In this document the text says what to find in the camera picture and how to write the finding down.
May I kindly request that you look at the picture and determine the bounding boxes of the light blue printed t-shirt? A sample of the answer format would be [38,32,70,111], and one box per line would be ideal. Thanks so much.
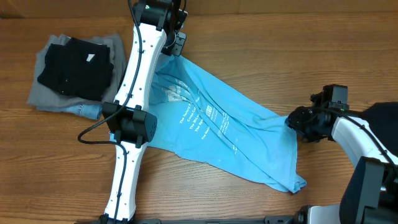
[149,55,306,193]

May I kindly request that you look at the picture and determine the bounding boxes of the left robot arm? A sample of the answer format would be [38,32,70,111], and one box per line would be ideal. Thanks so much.
[98,0,188,223]

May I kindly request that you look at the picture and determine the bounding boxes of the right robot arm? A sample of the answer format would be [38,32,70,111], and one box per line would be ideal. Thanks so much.
[285,85,397,223]

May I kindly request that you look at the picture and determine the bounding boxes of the black garment at right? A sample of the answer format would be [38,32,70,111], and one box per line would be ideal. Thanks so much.
[360,102,398,156]

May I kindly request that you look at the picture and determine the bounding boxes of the black folded shirt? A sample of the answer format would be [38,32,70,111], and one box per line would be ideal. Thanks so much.
[37,37,114,101]

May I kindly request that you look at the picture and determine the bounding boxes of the folded blue jeans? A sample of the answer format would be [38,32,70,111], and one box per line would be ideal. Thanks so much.
[36,103,102,120]

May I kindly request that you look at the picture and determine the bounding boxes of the grey folded garment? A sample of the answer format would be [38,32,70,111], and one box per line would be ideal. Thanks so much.
[27,34,127,108]

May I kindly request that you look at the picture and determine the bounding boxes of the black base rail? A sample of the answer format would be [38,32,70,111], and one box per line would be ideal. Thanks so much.
[74,215,299,224]

